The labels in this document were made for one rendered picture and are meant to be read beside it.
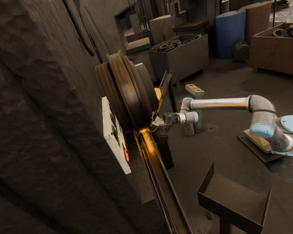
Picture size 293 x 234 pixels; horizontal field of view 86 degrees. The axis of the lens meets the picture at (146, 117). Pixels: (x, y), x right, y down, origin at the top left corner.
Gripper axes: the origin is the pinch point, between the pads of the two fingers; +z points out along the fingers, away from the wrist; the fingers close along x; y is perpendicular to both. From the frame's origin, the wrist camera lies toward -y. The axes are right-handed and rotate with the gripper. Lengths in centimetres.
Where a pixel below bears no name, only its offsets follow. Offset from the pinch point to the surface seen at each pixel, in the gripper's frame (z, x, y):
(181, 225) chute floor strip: 4, 64, -17
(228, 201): -21, 62, -9
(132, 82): 22, 31, 45
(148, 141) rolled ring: 10.0, 20.9, 1.6
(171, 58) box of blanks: -89, -181, 14
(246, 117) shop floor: -141, -38, -34
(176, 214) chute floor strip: 5, 59, -16
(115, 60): 27, 20, 52
